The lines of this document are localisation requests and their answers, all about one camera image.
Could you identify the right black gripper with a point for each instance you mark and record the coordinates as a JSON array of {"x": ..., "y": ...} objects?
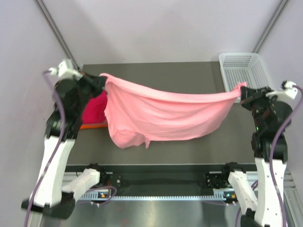
[{"x": 248, "y": 94}]

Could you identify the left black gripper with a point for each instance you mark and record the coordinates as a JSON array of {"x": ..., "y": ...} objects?
[{"x": 98, "y": 82}]

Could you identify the light pink t-shirt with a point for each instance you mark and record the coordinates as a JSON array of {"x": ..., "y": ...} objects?
[{"x": 138, "y": 115}]

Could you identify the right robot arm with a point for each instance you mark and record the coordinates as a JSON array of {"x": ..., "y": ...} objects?
[{"x": 271, "y": 115}]

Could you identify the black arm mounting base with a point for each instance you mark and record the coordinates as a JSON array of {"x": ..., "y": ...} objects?
[{"x": 198, "y": 175}]

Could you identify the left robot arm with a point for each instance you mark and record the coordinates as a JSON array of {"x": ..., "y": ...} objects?
[{"x": 49, "y": 197}]

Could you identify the folded magenta t-shirt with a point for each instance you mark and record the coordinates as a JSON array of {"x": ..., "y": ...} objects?
[{"x": 94, "y": 111}]

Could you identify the folded orange t-shirt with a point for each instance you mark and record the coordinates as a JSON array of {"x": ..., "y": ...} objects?
[{"x": 93, "y": 126}]

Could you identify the white perforated plastic basket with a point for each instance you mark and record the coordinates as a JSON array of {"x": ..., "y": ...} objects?
[{"x": 242, "y": 68}]

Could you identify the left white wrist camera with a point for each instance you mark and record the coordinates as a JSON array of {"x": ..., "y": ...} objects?
[{"x": 65, "y": 70}]

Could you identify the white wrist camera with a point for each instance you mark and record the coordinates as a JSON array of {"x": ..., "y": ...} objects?
[
  {"x": 288, "y": 91},
  {"x": 65, "y": 70}
]

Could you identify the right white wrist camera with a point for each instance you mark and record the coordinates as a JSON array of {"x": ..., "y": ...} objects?
[{"x": 288, "y": 91}]

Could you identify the grey slotted cable duct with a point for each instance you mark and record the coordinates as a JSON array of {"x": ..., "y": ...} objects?
[{"x": 215, "y": 195}]

